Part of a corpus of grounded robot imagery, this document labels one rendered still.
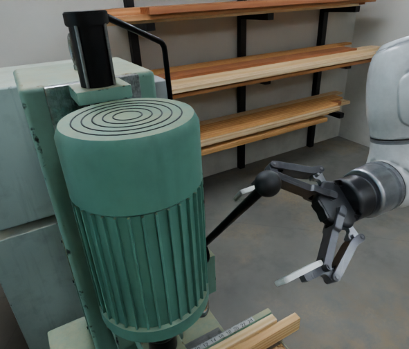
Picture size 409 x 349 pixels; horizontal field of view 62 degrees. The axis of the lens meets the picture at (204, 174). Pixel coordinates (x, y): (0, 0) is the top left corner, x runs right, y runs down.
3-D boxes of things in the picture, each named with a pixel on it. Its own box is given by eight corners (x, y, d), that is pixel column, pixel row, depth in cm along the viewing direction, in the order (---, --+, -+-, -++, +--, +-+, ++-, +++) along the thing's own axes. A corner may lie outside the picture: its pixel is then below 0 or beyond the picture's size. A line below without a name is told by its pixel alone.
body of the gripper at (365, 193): (358, 224, 60) (319, 242, 56) (332, 182, 62) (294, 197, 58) (389, 209, 53) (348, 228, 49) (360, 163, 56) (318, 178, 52)
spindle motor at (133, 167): (119, 368, 45) (64, 156, 31) (90, 283, 59) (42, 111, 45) (229, 311, 53) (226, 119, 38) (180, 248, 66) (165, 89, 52)
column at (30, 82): (103, 381, 83) (14, 90, 50) (84, 317, 101) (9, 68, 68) (184, 339, 93) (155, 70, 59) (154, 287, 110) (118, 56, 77)
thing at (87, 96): (86, 139, 50) (58, 12, 42) (76, 124, 56) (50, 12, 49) (137, 128, 53) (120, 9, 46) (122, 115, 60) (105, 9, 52)
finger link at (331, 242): (325, 212, 57) (332, 215, 57) (310, 273, 51) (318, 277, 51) (339, 203, 53) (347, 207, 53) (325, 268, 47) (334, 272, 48)
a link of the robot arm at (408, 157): (356, 206, 66) (352, 140, 63) (406, 184, 72) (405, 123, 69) (412, 220, 57) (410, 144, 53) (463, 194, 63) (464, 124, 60)
